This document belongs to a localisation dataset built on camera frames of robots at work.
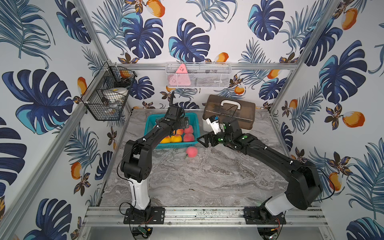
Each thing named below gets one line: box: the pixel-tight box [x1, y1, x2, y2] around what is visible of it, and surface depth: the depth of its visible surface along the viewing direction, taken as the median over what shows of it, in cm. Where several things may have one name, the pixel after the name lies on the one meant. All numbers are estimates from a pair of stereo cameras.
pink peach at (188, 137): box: [183, 132, 195, 142], surface depth 99 cm
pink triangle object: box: [169, 63, 191, 86], surface depth 92 cm
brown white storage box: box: [202, 94, 256, 132], surface depth 97 cm
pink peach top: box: [186, 146, 199, 158], surface depth 94 cm
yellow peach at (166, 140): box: [160, 135, 171, 144], surface depth 95 cm
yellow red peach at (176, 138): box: [170, 133, 182, 143], surface depth 99 cm
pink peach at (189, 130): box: [184, 125, 194, 134], surface depth 104 cm
